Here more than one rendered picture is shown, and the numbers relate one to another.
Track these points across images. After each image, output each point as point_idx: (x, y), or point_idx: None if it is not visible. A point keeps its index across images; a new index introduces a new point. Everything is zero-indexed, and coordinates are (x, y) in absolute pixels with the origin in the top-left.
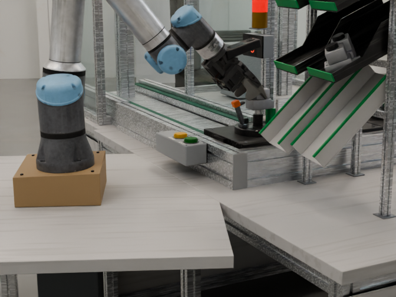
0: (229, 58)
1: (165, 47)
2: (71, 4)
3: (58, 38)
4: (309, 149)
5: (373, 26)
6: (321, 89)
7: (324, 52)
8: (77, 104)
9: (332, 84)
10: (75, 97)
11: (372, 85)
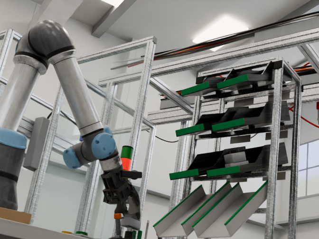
0: (122, 176)
1: (101, 133)
2: (25, 88)
3: (6, 110)
4: (204, 233)
5: None
6: (197, 205)
7: (214, 167)
8: (22, 153)
9: (217, 192)
10: (23, 145)
11: (245, 197)
